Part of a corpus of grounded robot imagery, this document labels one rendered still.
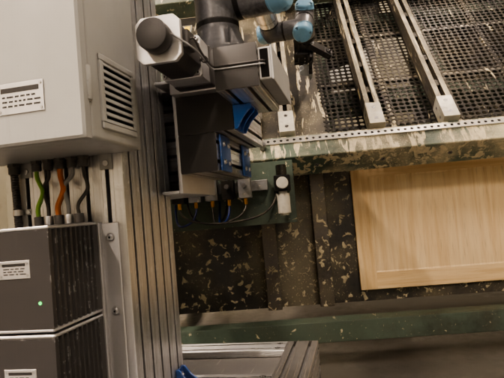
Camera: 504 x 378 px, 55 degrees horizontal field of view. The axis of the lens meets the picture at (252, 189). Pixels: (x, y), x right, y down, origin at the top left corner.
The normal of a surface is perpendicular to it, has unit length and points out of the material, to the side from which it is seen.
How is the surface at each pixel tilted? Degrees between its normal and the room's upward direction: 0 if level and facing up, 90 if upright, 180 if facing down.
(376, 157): 141
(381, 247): 90
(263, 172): 90
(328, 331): 90
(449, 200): 90
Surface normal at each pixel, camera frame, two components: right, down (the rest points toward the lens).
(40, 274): -0.21, -0.03
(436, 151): 0.03, 0.75
